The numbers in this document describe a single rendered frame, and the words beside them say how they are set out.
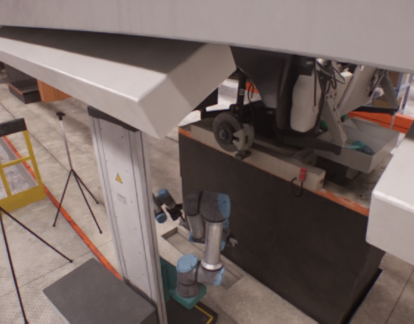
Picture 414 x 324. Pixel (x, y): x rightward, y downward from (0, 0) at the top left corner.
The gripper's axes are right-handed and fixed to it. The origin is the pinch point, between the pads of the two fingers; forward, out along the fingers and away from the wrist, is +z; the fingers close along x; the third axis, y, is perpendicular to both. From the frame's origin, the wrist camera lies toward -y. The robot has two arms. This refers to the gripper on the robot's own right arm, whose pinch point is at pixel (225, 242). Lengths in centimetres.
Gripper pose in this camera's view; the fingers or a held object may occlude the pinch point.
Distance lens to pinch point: 218.6
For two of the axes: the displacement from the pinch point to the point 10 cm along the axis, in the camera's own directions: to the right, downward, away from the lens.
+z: 1.1, 6.1, 7.8
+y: -1.0, 7.9, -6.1
